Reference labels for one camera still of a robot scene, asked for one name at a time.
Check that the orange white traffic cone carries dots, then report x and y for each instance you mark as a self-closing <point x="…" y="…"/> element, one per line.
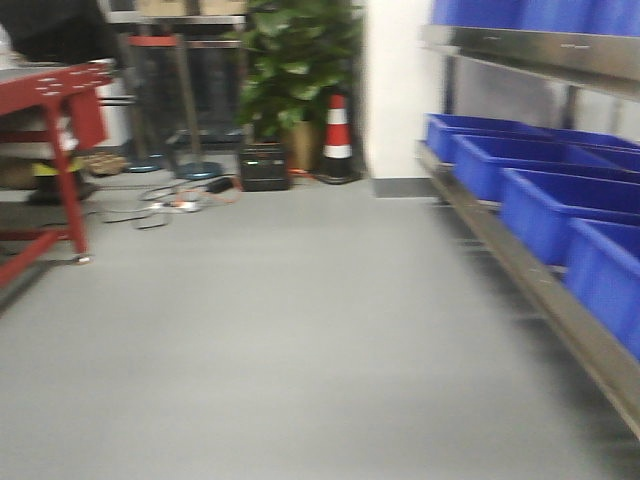
<point x="337" y="166"/>

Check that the black box on floor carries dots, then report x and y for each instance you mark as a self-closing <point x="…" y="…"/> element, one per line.
<point x="263" y="167"/>

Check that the white power strip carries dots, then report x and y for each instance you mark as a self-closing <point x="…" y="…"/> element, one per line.
<point x="174" y="207"/>

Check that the blue bin behind right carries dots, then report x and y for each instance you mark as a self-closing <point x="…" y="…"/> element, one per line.
<point x="440" y="130"/>

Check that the blue bin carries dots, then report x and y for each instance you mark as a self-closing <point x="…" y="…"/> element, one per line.
<point x="537" y="208"/>
<point x="618" y="18"/>
<point x="603" y="275"/>
<point x="440" y="130"/>
<point x="478" y="162"/>

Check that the blue bin lower right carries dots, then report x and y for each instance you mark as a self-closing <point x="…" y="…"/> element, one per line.
<point x="478" y="162"/>

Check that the green potted plant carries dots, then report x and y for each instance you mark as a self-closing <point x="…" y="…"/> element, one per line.
<point x="298" y="53"/>

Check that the blue bin lower centre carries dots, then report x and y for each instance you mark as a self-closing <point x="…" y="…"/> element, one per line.
<point x="537" y="208"/>

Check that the blue bin lower left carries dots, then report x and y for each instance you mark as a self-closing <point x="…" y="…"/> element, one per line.
<point x="603" y="275"/>

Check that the blue bin upper centre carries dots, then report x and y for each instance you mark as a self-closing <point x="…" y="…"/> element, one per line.
<point x="618" y="18"/>

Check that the lower shelf steel rail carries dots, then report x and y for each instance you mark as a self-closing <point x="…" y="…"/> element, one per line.
<point x="609" y="365"/>

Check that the stainless steel shelf rail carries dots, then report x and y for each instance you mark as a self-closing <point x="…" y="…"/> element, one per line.
<point x="603" y="63"/>

